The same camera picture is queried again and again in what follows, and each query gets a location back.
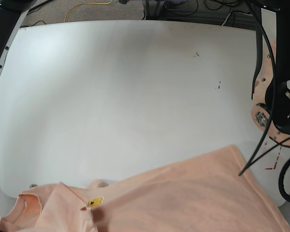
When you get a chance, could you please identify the peach T-shirt with emoji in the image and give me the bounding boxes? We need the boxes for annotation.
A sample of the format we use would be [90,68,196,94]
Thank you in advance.
[0,36,290,232]

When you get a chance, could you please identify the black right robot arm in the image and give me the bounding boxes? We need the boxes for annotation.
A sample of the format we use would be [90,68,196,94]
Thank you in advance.
[0,0,36,73]

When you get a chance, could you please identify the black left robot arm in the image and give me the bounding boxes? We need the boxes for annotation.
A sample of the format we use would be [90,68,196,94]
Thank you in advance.
[247,0,290,141]

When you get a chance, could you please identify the red tape rectangle marking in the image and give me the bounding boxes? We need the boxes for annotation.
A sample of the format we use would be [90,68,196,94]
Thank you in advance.
[264,145,282,171]

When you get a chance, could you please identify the black tripod legs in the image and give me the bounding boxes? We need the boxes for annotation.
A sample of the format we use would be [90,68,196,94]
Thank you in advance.
[21,0,53,28]

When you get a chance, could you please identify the yellow cable on floor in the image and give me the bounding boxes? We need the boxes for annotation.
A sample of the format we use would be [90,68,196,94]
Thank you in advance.
[64,0,114,23]

